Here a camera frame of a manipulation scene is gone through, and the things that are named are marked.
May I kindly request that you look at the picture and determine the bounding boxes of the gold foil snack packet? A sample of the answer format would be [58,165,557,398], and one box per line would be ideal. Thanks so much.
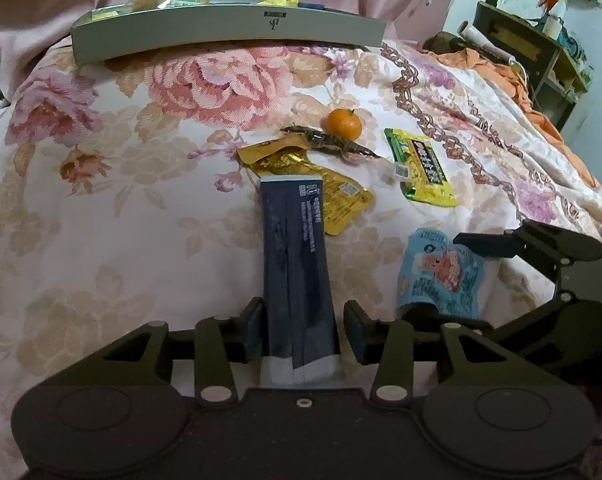
[237,134,375,236]

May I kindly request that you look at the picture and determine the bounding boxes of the grey snack box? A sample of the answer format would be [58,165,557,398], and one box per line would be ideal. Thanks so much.
[71,0,386,65]

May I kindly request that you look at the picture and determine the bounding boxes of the yellow green snack packet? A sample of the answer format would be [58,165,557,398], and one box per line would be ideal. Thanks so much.
[385,128,458,208]

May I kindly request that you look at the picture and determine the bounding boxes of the dark dried snack packet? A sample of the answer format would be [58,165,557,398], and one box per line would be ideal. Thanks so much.
[281,126,378,162]

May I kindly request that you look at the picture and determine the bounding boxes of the floral quilt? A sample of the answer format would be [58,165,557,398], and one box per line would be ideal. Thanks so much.
[0,41,602,479]

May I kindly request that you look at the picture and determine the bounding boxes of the light blue snack packet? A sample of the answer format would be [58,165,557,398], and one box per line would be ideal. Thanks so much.
[397,228,484,320]

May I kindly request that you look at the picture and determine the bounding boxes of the dark wooden shelf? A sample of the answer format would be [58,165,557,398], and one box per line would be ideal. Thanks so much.
[472,0,589,129]

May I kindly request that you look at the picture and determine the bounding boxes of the small orange mandarin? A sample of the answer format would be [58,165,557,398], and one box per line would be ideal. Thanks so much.
[323,108,363,141]

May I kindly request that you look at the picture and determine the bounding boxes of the dark blue snack packet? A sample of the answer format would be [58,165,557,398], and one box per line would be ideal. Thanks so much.
[260,176,341,387]

